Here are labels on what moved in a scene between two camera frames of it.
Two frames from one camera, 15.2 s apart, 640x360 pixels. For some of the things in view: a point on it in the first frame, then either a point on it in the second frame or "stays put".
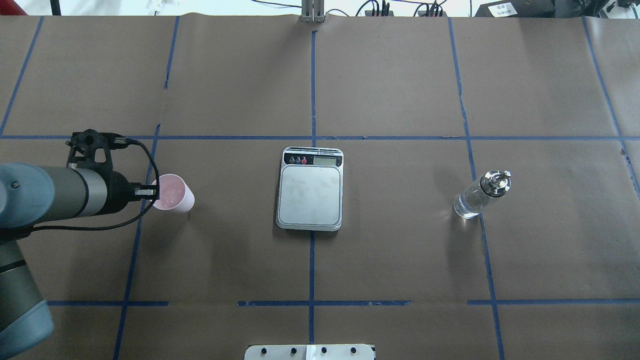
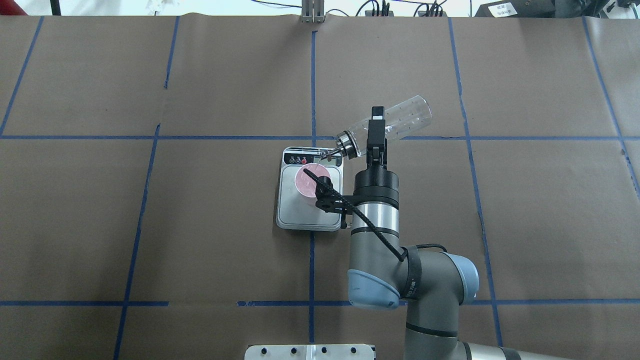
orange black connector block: [369, 13] stays put
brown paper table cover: [421, 107] stays put
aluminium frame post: [312, 11] stays put
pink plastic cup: [174, 194] to [306, 183]
